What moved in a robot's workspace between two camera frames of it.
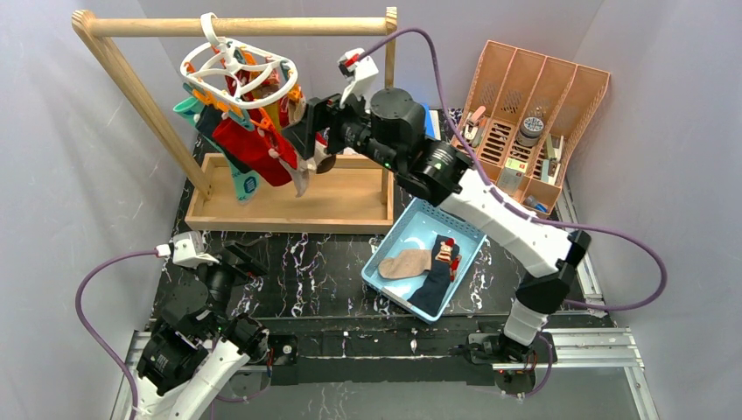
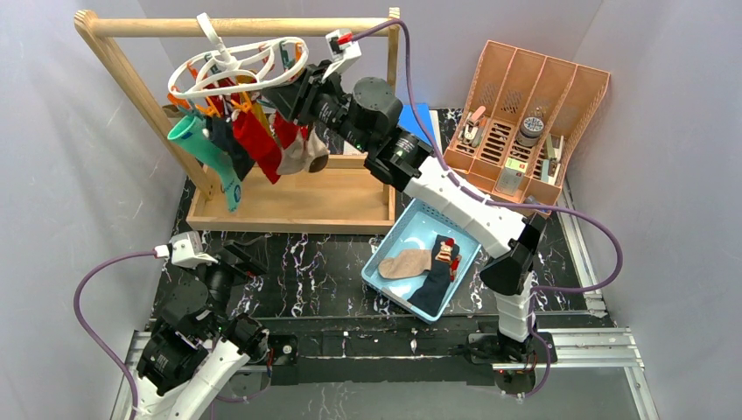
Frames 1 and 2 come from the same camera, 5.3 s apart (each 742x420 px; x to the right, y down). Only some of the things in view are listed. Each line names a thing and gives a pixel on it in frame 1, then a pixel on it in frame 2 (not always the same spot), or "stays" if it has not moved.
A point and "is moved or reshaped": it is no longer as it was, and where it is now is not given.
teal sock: (247, 185) -> (192, 131)
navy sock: (208, 116) -> (222, 133)
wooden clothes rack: (346, 194) stays
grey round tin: (531, 131) stays
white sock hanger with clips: (237, 78) is moved or reshaped
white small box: (511, 175) stays
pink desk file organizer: (521, 117) stays
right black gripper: (316, 124) -> (307, 94)
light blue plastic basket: (416, 229) stays
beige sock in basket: (409, 262) stays
